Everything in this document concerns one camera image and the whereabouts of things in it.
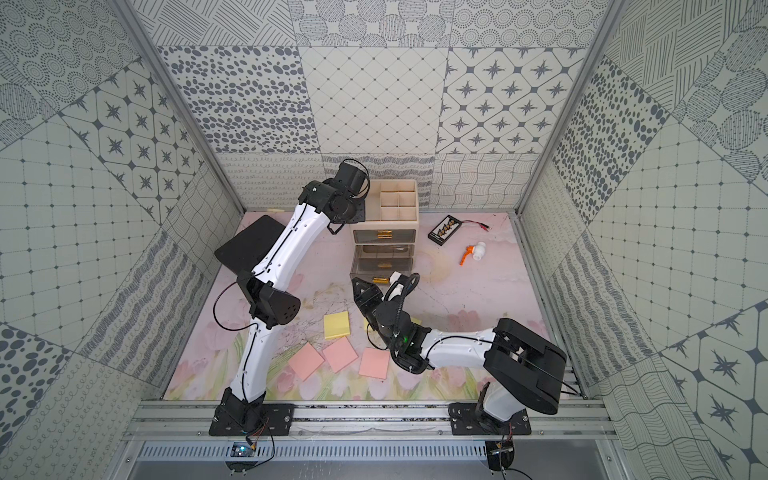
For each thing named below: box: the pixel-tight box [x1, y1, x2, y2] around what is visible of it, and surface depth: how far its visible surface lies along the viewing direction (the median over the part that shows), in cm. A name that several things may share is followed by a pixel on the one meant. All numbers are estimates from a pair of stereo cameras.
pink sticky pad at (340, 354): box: [322, 336, 359, 374], surface depth 86 cm
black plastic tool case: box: [214, 215, 286, 273], surface depth 107 cm
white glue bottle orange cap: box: [459, 241, 486, 267], surface depth 109 cm
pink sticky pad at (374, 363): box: [358, 347, 391, 380], surface depth 84 cm
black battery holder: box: [428, 214, 463, 246], surface depth 117 cm
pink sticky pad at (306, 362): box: [288, 342, 325, 382], surface depth 85 cm
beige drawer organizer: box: [350, 179, 420, 285], surface depth 90 cm
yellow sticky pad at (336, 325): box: [324, 311, 350, 340], surface depth 92 cm
